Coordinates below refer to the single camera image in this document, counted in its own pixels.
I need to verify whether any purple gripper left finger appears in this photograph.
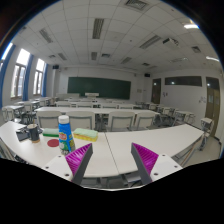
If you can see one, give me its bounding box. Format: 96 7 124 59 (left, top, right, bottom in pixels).
65 143 93 185

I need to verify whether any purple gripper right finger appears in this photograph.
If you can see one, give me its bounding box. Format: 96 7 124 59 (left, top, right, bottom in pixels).
131 143 159 185

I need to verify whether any blue labelled plastic bottle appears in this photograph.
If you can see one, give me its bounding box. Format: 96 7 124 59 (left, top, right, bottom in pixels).
58 115 75 155

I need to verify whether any yellow green sponge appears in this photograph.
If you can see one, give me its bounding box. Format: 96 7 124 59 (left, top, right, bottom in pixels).
73 128 98 141

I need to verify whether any red round coaster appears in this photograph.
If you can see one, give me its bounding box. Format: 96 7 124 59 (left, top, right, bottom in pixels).
47 139 59 147

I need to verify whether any white chair back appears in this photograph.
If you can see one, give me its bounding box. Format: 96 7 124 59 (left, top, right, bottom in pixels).
67 111 95 130
37 111 61 128
106 111 135 132
135 112 155 130

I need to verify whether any white chair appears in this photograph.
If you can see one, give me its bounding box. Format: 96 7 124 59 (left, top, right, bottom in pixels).
67 111 95 130
135 112 155 130
106 111 135 132
200 118 214 150
37 111 61 128

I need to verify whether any dark cup with brown base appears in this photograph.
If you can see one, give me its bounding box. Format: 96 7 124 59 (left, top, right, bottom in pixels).
27 124 40 143

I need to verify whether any black object on table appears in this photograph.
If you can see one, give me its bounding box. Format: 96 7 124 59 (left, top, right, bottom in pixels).
16 127 42 141

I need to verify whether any white teacher podium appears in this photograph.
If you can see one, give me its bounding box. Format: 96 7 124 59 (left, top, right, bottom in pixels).
85 92 99 98

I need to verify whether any white chair at right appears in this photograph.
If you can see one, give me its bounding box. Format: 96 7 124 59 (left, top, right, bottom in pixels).
200 118 214 150

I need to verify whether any dark rear door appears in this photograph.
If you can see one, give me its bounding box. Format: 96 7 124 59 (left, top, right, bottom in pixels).
151 79 161 104

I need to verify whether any green chalkboard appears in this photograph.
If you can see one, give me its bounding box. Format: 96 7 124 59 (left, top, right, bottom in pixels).
68 77 131 99

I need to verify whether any blue curtain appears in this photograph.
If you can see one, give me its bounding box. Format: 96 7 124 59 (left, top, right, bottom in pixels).
41 64 48 97
22 54 34 101

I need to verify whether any brown wooden door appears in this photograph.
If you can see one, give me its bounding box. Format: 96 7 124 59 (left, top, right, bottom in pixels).
205 77 220 137

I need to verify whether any ceiling projector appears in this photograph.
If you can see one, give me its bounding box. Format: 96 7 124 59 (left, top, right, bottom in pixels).
163 38 179 47

